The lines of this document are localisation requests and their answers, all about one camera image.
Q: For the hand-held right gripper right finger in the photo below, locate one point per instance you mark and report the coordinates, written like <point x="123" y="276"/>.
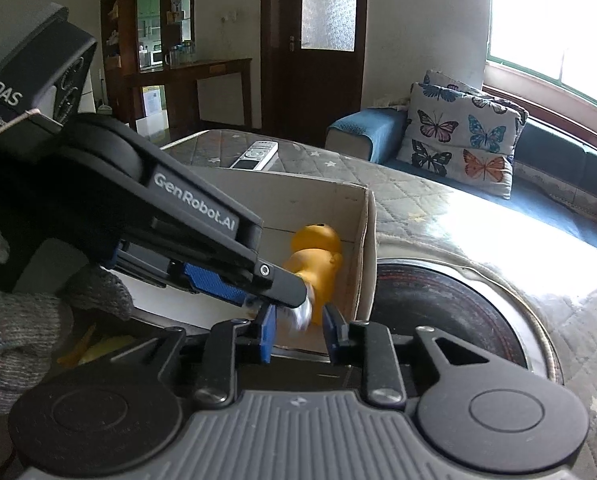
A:
<point x="334" y="337"/>

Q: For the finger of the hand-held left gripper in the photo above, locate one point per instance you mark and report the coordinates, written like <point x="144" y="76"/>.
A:
<point x="211" y="280"/>
<point x="283" y="285"/>

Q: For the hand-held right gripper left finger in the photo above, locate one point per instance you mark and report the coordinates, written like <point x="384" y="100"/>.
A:
<point x="267" y="335"/>

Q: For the yellow rubber toy figure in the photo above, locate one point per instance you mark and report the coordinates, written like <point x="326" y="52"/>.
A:
<point x="318" y="260"/>

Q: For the white cardboard box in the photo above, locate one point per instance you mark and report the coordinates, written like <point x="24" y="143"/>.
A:
<point x="303" y="205"/>

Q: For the person's left hand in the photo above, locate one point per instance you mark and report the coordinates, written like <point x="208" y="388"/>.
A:
<point x="18" y="325"/>

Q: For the dark wooden sideboard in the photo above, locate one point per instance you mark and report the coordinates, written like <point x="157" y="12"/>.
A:
<point x="178" y="90"/>

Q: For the round black table stove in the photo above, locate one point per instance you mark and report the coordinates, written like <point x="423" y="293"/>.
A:
<point x="443" y="305"/>

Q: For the white remote control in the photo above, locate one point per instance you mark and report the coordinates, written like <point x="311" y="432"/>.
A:
<point x="254" y="155"/>

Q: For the yellow plastic toy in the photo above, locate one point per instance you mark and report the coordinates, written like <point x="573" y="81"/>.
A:
<point x="103" y="350"/>

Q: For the dark wooden cabinet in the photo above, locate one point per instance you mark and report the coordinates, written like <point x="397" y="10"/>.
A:
<point x="123" y="35"/>

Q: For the blue armrest cover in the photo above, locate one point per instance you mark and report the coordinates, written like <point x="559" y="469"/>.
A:
<point x="366" y="127"/>

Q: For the dark wooden door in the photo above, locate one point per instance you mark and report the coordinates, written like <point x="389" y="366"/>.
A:
<point x="278" y="60"/>

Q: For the white cloth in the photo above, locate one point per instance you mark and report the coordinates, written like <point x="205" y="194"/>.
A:
<point x="393" y="102"/>

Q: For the butterfly print pillow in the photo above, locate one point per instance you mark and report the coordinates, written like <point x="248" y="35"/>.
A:
<point x="443" y="80"/>
<point x="458" y="135"/>

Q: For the grey lace sofa cover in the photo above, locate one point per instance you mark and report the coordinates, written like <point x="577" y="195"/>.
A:
<point x="558" y="185"/>

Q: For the dark blue sofa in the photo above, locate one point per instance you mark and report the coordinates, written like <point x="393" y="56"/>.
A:
<point x="553" y="150"/>

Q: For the window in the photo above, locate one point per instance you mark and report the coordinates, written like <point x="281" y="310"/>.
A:
<point x="553" y="20"/>

